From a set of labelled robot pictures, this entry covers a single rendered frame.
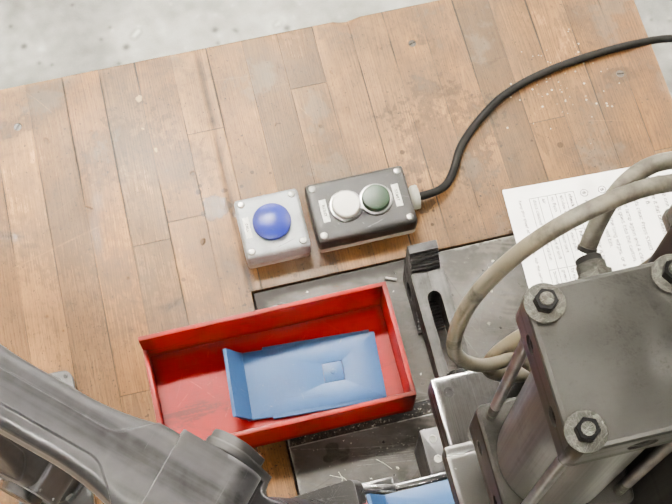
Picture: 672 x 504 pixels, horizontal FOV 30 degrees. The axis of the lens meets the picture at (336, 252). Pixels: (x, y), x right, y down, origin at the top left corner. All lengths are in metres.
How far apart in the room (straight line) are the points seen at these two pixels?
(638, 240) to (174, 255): 0.49
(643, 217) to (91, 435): 0.73
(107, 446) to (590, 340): 0.34
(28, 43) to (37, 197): 1.19
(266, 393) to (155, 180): 0.27
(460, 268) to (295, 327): 0.18
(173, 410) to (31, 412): 0.44
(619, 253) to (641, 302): 0.68
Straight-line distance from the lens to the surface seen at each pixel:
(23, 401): 0.84
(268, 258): 1.30
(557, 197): 1.36
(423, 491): 1.16
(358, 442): 1.26
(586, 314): 0.66
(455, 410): 1.02
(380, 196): 1.30
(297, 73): 1.41
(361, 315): 1.29
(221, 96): 1.40
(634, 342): 0.66
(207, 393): 1.27
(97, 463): 0.84
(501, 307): 1.31
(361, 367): 1.27
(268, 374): 1.27
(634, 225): 1.37
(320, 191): 1.31
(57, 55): 2.53
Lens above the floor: 2.13
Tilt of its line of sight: 68 degrees down
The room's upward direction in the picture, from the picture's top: straight up
